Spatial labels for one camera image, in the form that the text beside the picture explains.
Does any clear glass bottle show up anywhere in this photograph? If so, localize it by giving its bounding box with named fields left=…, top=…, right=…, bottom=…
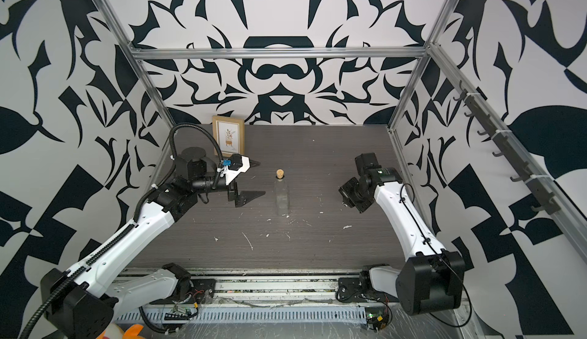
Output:
left=275, top=178, right=290, bottom=217

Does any wooden picture frame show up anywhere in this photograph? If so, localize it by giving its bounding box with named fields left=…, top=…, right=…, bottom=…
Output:
left=212, top=116, right=245, bottom=157

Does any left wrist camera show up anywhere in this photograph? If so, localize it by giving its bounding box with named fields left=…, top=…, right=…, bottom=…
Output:
left=220, top=154, right=250, bottom=184

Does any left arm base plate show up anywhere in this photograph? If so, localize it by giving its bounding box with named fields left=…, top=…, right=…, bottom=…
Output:
left=177, top=279, right=216, bottom=305

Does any orange plush toy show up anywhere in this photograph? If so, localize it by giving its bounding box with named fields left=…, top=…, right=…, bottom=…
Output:
left=97, top=324, right=144, bottom=339

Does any left circuit board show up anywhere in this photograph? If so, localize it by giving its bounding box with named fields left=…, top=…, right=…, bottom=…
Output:
left=164, top=305, right=199, bottom=322

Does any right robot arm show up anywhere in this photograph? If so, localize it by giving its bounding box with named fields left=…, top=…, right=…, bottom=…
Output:
left=339, top=153, right=466, bottom=315

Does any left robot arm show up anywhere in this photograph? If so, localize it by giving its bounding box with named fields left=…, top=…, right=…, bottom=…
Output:
left=35, top=147, right=264, bottom=338

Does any white slotted cable duct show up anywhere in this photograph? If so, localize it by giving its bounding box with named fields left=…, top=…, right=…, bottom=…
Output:
left=112, top=306, right=368, bottom=325

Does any circuit board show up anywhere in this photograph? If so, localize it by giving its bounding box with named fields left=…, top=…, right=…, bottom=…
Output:
left=366, top=311, right=393, bottom=332
left=164, top=305, right=199, bottom=322

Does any aluminium mounting rail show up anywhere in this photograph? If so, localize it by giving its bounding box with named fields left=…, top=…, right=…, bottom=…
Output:
left=105, top=272, right=473, bottom=308

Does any black wall hook rack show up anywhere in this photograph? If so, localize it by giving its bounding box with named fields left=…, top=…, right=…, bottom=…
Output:
left=455, top=88, right=563, bottom=215

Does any black corrugated cable hose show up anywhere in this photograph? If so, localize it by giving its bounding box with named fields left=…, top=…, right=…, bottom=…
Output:
left=17, top=122, right=226, bottom=339

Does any right circuit board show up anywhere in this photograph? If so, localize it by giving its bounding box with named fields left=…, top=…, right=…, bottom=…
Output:
left=366, top=311, right=393, bottom=332

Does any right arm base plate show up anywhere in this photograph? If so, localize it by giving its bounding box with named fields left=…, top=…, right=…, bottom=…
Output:
left=335, top=277, right=399, bottom=303

